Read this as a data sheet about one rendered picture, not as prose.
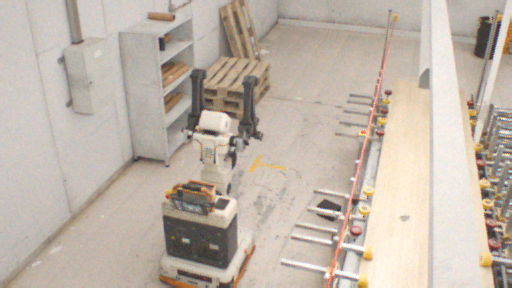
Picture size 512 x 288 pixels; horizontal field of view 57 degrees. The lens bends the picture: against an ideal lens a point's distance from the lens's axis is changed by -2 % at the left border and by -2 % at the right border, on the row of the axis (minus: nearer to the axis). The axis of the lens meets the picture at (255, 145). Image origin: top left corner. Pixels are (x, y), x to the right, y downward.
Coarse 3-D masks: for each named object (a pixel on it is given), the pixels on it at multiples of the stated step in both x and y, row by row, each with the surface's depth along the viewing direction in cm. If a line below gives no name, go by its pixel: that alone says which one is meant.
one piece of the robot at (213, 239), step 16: (208, 192) 347; (208, 208) 358; (224, 208) 359; (176, 224) 369; (192, 224) 364; (208, 224) 358; (224, 224) 354; (176, 240) 377; (192, 240) 372; (208, 240) 368; (224, 240) 361; (192, 256) 380; (208, 256) 374; (224, 256) 369
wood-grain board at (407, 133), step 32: (416, 96) 521; (416, 128) 455; (384, 160) 403; (416, 160) 403; (384, 192) 362; (416, 192) 363; (480, 192) 363; (384, 224) 329; (416, 224) 329; (480, 224) 329; (384, 256) 301; (416, 256) 301
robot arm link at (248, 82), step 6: (246, 78) 366; (252, 78) 366; (246, 84) 363; (252, 84) 364; (246, 90) 365; (246, 96) 366; (246, 102) 368; (246, 108) 369; (246, 114) 371; (240, 120) 377; (246, 120) 373; (240, 126) 376; (252, 126) 377; (252, 132) 380
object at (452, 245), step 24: (432, 0) 231; (432, 24) 193; (504, 24) 382; (432, 48) 166; (432, 72) 146; (432, 96) 131; (456, 96) 130; (432, 120) 118; (456, 120) 117; (480, 120) 424; (432, 144) 108; (456, 144) 106; (432, 168) 99; (456, 168) 97; (432, 192) 92; (456, 192) 90; (432, 216) 85; (456, 216) 84; (432, 240) 79; (456, 240) 78; (432, 264) 74; (456, 264) 73
